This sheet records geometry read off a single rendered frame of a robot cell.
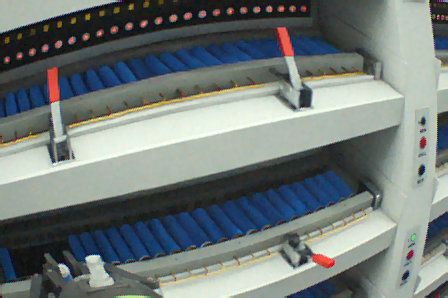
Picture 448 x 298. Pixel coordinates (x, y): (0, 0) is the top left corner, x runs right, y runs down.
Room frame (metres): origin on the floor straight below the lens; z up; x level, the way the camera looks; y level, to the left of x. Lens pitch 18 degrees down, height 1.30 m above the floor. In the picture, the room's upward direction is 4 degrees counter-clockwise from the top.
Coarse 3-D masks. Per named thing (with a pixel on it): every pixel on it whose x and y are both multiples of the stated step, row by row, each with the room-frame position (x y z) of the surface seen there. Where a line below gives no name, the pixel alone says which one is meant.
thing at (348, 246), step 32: (352, 160) 0.79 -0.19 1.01; (384, 192) 0.71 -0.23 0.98; (0, 224) 0.59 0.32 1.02; (352, 224) 0.68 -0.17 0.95; (384, 224) 0.68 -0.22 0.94; (352, 256) 0.64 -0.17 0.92; (192, 288) 0.56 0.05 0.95; (224, 288) 0.56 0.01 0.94; (256, 288) 0.56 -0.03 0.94; (288, 288) 0.59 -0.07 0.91
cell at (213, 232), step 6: (198, 210) 0.68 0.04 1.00; (192, 216) 0.68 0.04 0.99; (198, 216) 0.67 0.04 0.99; (204, 216) 0.67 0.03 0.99; (198, 222) 0.67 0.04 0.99; (204, 222) 0.66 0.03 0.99; (210, 222) 0.66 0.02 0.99; (204, 228) 0.65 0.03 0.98; (210, 228) 0.65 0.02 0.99; (216, 228) 0.65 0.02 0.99; (210, 234) 0.64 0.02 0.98; (216, 234) 0.64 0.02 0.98; (222, 234) 0.64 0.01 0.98; (216, 240) 0.63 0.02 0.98
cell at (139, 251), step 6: (120, 228) 0.64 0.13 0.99; (126, 228) 0.63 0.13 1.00; (126, 234) 0.62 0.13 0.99; (132, 234) 0.62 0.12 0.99; (126, 240) 0.62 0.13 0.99; (132, 240) 0.61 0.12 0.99; (138, 240) 0.61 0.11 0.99; (132, 246) 0.60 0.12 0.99; (138, 246) 0.60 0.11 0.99; (138, 252) 0.59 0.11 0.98; (144, 252) 0.59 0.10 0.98; (138, 258) 0.58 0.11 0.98
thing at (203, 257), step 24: (312, 216) 0.67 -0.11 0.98; (336, 216) 0.68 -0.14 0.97; (240, 240) 0.62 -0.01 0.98; (264, 240) 0.62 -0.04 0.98; (312, 240) 0.64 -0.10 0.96; (144, 264) 0.56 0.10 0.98; (168, 264) 0.57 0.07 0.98; (192, 264) 0.58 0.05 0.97; (0, 288) 0.47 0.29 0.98; (24, 288) 0.48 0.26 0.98
